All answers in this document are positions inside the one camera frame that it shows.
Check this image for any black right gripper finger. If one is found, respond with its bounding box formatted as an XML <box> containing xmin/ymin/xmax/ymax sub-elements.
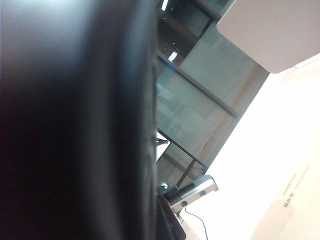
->
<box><xmin>156</xmin><ymin>194</ymin><xmax>188</xmax><ymax>240</ymax></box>

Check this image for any black smartphone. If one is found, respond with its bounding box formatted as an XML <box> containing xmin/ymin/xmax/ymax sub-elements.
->
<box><xmin>0</xmin><ymin>0</ymin><xmax>160</xmax><ymax>240</ymax></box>

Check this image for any black charging cable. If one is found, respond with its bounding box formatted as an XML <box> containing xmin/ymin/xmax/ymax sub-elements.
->
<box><xmin>184</xmin><ymin>209</ymin><xmax>209</xmax><ymax>240</ymax></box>

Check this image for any silver metal mount with screws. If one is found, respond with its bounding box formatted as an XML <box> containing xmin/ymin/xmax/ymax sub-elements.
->
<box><xmin>157</xmin><ymin>174</ymin><xmax>219</xmax><ymax>214</ymax></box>

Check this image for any grey desk divider panel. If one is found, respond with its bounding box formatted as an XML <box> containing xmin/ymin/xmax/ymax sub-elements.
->
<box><xmin>215</xmin><ymin>0</ymin><xmax>320</xmax><ymax>75</ymax></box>

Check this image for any long brown cardboard box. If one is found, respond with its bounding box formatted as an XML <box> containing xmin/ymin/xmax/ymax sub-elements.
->
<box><xmin>247</xmin><ymin>124</ymin><xmax>320</xmax><ymax>240</ymax></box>

